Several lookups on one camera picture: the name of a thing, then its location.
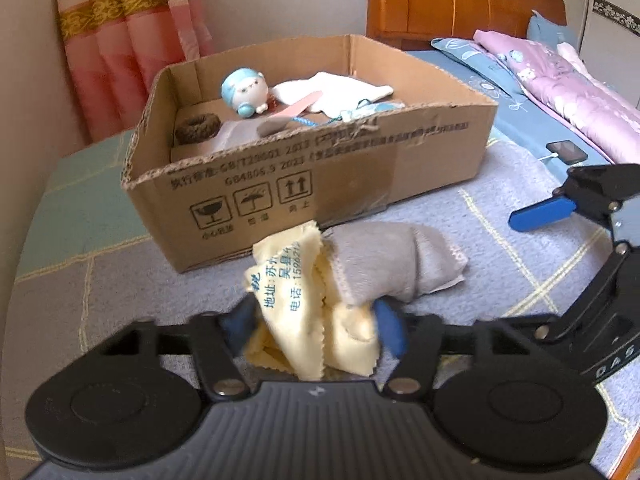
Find pink tag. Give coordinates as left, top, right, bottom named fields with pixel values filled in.
left=280, top=91, right=326, bottom=119

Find plain blue pillow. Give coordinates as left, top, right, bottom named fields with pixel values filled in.
left=527, top=10, right=579, bottom=47

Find black smartphone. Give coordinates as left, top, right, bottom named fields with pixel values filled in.
left=546, top=140, right=586, bottom=165

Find wooden bed headboard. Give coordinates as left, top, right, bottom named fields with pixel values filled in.
left=367, top=0, right=568, bottom=52

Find white wardrobe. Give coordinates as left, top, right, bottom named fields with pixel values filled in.
left=581, top=0, right=640, bottom=97

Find blue floral pillow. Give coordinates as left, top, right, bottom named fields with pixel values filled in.
left=431, top=36, right=532, bottom=97

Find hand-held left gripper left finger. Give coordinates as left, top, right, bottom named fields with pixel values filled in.
left=100, top=296, right=257, bottom=403

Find pink floral quilt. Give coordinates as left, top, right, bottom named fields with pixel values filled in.
left=472, top=30, right=640, bottom=164

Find pale white fabric piece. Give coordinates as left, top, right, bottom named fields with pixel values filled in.
left=215, top=119, right=287, bottom=157

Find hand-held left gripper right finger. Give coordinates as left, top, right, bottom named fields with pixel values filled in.
left=372, top=300, right=561, bottom=403

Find white folded cloth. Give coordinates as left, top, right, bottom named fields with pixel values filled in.
left=272, top=72, right=395, bottom=114

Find brown scrunchie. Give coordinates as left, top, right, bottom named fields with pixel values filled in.
left=175, top=114, right=221, bottom=146

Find yellow printed cloth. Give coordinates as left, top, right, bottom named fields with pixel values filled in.
left=243, top=220, right=384, bottom=381

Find grey and green plaid blanket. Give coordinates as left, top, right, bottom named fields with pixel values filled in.
left=14, top=129, right=640, bottom=480

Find pink patterned curtain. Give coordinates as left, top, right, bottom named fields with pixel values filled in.
left=52, top=0, right=216, bottom=144

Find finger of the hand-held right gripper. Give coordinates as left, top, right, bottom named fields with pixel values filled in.
left=534, top=242, right=635, bottom=344
left=508, top=162, right=640, bottom=242

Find blue bed sheet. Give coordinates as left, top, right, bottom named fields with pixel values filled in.
left=404, top=49, right=640, bottom=172

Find blue and white plush toy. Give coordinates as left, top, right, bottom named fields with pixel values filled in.
left=221, top=70, right=273, bottom=120

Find blue tassel with string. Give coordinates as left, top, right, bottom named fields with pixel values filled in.
left=290, top=105, right=362, bottom=129

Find brown cardboard box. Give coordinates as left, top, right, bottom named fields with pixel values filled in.
left=120, top=34, right=500, bottom=274

